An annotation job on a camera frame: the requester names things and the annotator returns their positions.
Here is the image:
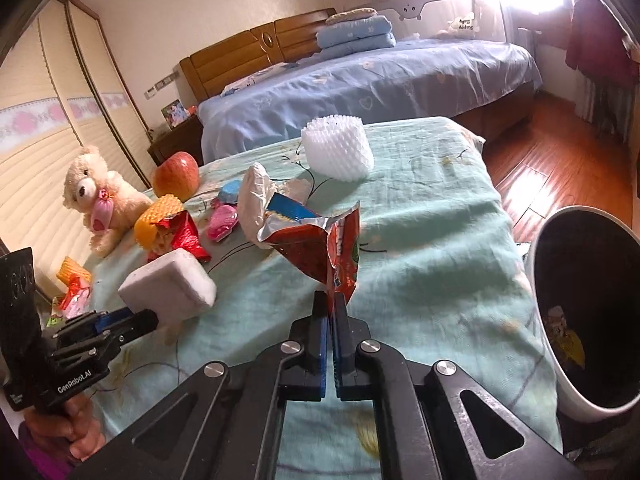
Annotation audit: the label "white styrofoam block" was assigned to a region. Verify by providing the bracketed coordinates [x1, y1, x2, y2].
[118, 248, 217, 327]

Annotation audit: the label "orange red snack bag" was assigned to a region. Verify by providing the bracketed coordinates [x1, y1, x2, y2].
[257, 193, 360, 301]

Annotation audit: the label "orange foam fruit net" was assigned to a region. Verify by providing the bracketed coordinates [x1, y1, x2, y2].
[134, 194, 184, 252]

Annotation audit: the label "white paper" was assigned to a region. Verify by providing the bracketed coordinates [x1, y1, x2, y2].
[236, 162, 312, 250]

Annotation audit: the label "pink plastic package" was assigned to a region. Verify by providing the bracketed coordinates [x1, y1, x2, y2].
[206, 204, 239, 243]

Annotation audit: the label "blue plastic package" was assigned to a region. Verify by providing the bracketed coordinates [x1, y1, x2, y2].
[217, 180, 242, 205]

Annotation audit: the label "white foam fruit net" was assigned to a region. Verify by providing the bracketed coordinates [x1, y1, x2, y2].
[300, 115, 374, 182]

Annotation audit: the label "yellow snack bag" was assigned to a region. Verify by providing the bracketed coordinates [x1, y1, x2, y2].
[544, 306, 586, 370]

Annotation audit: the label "black trash bin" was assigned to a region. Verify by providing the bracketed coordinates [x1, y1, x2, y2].
[525, 206, 639, 422]

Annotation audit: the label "person's left hand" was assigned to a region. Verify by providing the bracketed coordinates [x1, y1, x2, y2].
[24, 393, 106, 462]

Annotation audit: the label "pink red snack wrapper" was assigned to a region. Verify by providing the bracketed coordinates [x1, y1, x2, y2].
[60, 274, 91, 320]

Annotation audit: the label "green drink pouch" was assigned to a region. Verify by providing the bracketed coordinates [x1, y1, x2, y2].
[46, 312, 64, 328]

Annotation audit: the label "light green floral bedsheet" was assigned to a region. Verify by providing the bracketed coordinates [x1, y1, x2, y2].
[74, 117, 576, 479]

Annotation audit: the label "cream teddy bear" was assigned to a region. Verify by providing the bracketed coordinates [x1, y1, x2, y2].
[63, 145, 152, 258]

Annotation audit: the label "red yellow apple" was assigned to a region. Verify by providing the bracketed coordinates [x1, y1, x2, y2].
[152, 152, 200, 202]

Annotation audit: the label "dark wooden nightstand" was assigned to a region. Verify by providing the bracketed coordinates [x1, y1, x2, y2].
[148, 115, 204, 167]

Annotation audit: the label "framed photo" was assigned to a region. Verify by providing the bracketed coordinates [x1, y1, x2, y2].
[162, 100, 191, 129]

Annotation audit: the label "white sliding wardrobe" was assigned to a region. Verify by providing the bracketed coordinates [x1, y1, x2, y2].
[1, 0, 155, 297]

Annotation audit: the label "white blue pillow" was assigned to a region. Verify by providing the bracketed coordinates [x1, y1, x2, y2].
[220, 62, 298, 96]

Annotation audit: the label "blue bed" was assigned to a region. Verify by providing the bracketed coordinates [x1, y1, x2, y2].
[198, 39, 541, 162]

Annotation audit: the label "wooden headboard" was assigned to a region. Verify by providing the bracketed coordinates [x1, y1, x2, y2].
[180, 8, 336, 103]

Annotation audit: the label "folded blue quilts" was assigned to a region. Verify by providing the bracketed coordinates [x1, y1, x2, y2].
[316, 8, 393, 50]

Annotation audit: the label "dark red hanging coat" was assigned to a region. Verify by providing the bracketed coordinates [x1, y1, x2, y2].
[565, 0, 639, 90]

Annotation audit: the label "grey bed guard rail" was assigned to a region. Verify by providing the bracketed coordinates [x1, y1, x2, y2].
[370, 0, 515, 42]

